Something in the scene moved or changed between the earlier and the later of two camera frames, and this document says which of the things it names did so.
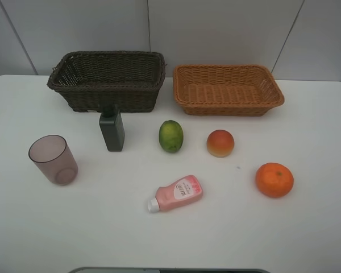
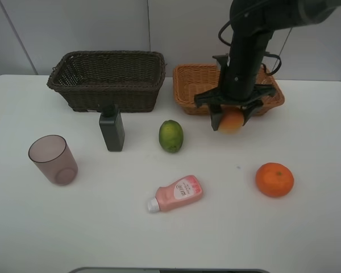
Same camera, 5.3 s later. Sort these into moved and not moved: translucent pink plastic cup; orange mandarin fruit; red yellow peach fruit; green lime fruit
Moved: red yellow peach fruit
Not moved: green lime fruit; translucent pink plastic cup; orange mandarin fruit
